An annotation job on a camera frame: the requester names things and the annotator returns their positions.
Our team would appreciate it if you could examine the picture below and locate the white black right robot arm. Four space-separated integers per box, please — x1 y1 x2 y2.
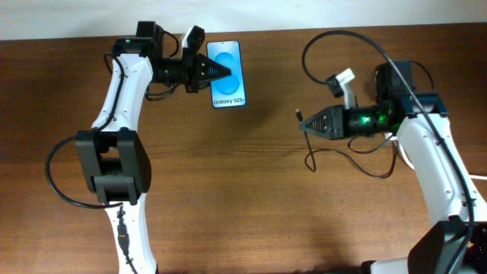
299 61 486 273

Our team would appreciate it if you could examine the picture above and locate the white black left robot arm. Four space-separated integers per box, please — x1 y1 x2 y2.
75 21 231 274

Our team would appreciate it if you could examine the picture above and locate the blue Galaxy smartphone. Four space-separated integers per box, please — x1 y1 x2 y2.
205 40 247 110

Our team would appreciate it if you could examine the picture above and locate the white power strip cord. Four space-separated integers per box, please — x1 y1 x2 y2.
384 132 487 181

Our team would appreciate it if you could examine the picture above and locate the black USB charging cable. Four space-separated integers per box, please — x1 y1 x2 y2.
294 108 400 180

